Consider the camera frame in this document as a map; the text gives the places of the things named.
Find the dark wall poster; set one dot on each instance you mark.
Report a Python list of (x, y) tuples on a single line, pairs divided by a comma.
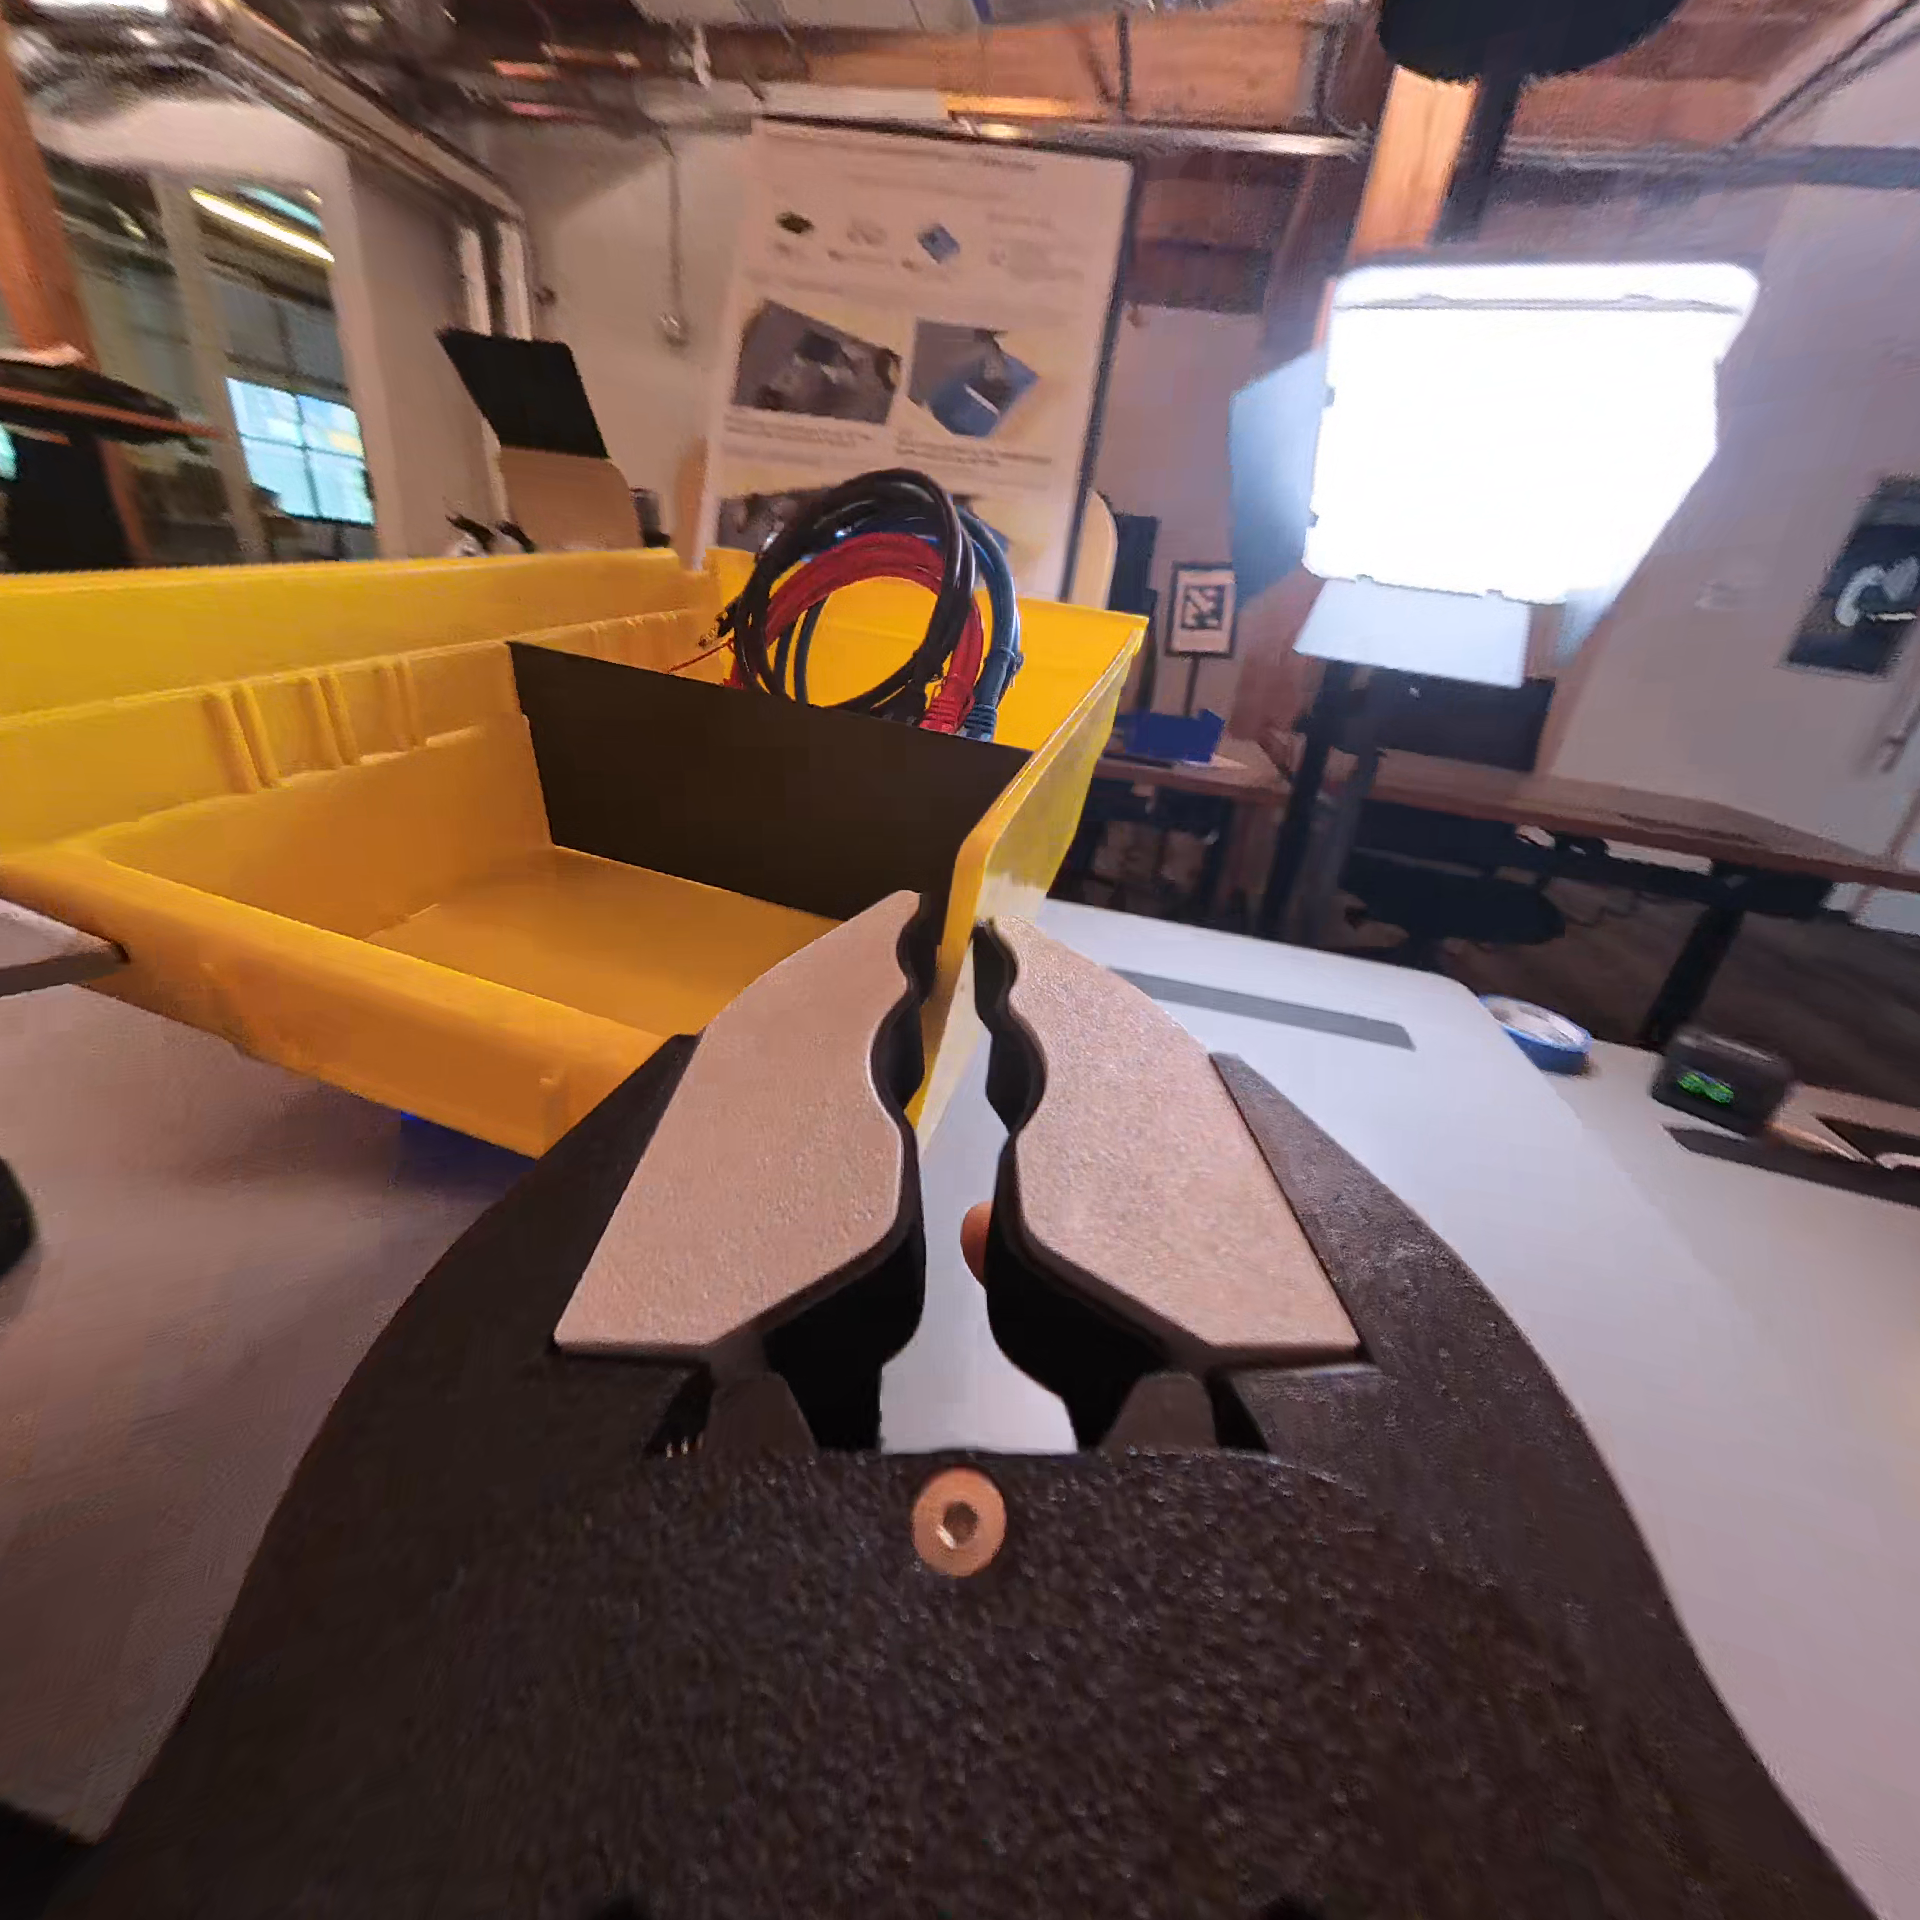
[(1862, 573)]

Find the small blue bin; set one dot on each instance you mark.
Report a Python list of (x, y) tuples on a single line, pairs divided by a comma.
[(1170, 736)]

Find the blue tape roll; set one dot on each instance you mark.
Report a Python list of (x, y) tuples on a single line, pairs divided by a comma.
[(1543, 1027)]

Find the black digital timer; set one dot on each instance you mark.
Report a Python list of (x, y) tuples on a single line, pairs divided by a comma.
[(1715, 1085)]

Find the window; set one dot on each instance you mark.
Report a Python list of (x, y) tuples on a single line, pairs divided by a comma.
[(302, 448)]

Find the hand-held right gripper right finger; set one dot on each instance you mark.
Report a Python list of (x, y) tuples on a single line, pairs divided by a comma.
[(1170, 1184)]

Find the black round lamp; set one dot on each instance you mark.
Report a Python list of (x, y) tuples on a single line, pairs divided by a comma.
[(1532, 30)]

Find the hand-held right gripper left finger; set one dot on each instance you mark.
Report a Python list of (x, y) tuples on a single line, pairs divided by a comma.
[(751, 1168)]

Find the cardboard stand with black panel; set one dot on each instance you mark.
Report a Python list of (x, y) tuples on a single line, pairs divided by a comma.
[(558, 479)]

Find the wooden desk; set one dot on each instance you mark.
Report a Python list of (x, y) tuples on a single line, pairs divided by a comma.
[(1647, 814)]

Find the bright studio light panel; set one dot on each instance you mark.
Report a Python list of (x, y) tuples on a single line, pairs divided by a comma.
[(1496, 433)]

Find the poster board on white stand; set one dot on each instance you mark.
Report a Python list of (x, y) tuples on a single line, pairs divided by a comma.
[(930, 302)]

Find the black bin divider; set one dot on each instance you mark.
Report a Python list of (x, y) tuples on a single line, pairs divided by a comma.
[(751, 780)]

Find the yellow storage bin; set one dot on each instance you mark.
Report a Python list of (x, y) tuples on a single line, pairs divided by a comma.
[(302, 842)]

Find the black white tag sign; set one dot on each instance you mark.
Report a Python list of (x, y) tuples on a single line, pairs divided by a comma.
[(1200, 612)]

